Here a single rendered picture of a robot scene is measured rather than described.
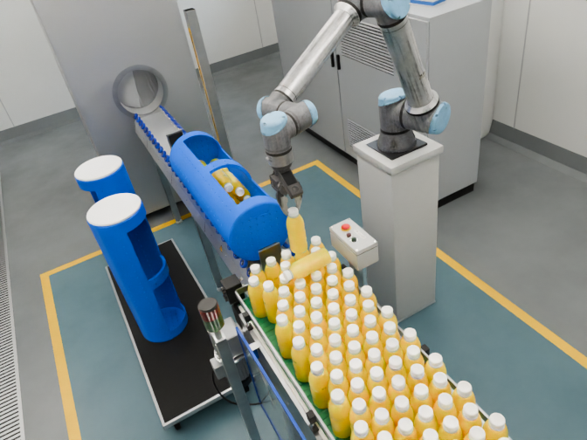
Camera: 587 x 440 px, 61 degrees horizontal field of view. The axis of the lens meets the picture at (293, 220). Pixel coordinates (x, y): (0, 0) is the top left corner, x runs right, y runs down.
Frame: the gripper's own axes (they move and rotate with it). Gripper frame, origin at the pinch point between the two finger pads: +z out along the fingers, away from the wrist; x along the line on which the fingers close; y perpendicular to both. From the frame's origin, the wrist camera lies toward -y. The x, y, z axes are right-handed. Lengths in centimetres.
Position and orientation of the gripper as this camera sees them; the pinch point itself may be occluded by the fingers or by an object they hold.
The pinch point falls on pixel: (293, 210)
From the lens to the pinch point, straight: 182.0
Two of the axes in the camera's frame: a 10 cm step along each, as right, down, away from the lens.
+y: -4.7, -4.7, 7.5
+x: -8.7, 3.9, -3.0
